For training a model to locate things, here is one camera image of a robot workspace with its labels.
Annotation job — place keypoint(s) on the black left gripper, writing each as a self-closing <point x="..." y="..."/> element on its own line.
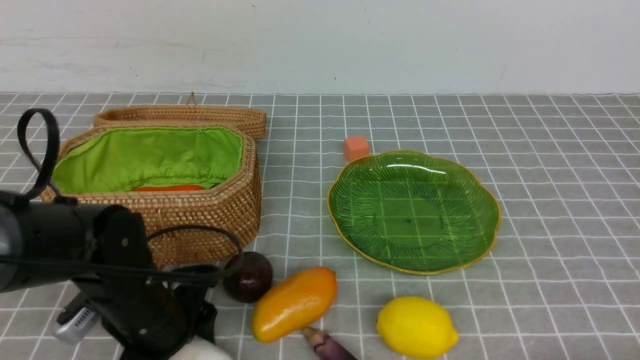
<point x="152" y="313"/>

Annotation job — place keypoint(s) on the white radish with green stem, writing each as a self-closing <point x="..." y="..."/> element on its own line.
<point x="201" y="349"/>

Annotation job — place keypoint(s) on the dark purple passion fruit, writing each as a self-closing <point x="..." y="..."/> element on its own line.
<point x="252" y="279"/>

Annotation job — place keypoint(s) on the red orange carrot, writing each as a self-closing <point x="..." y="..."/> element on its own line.
<point x="173" y="188"/>

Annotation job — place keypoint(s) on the orange yellow mango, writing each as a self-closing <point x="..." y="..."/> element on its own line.
<point x="295" y="303"/>

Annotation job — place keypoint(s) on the purple eggplant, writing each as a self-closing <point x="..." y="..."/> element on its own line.
<point x="324" y="346"/>

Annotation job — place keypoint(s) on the yellow lemon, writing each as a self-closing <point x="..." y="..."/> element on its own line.
<point x="416" y="327"/>

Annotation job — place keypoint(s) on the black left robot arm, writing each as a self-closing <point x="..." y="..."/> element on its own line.
<point x="59" y="241"/>

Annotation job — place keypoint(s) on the woven rattan basket green lining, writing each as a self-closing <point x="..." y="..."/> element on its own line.
<point x="104" y="164"/>

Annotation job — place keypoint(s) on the woven rattan basket lid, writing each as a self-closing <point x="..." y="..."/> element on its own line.
<point x="249" y="120"/>

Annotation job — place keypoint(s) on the small orange cube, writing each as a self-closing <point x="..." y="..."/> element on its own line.
<point x="355" y="147"/>

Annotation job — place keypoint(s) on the green glass leaf plate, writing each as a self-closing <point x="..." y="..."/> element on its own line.
<point x="414" y="213"/>

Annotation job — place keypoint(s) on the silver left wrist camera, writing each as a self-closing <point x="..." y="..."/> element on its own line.
<point x="73" y="325"/>

